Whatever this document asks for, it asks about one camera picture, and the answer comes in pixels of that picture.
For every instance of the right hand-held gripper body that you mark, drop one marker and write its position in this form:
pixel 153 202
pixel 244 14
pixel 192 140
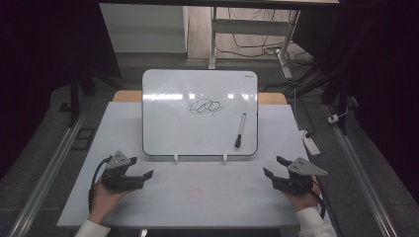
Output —
pixel 296 182

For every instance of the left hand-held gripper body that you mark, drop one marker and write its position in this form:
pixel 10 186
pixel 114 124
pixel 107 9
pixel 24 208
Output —
pixel 117 179

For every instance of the white power strip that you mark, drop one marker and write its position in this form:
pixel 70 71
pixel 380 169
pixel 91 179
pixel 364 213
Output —
pixel 310 142

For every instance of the small white adapter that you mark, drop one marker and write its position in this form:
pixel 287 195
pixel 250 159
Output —
pixel 333 118

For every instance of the aluminium rail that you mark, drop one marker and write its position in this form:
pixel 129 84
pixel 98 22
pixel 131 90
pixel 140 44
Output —
pixel 362 171
pixel 49 171

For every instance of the white whiteboard stand clip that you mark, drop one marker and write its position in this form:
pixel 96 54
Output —
pixel 176 158
pixel 225 158

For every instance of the white desk frame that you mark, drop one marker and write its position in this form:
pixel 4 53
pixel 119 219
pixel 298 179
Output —
pixel 250 27

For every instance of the person's right hand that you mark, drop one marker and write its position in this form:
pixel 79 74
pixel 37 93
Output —
pixel 306 201

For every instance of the white whiteboard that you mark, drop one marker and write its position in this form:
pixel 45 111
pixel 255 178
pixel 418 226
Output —
pixel 184 131

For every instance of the wooden table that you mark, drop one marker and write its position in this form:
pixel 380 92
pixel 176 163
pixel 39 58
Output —
pixel 126 96

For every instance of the white panel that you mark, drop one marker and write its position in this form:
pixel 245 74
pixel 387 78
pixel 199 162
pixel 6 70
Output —
pixel 145 29

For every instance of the person's left hand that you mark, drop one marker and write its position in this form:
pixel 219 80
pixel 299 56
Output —
pixel 103 202

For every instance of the black and white marker pen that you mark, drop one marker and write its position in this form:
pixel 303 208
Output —
pixel 240 128

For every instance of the black floor plate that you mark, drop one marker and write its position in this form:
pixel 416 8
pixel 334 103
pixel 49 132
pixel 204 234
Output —
pixel 83 139

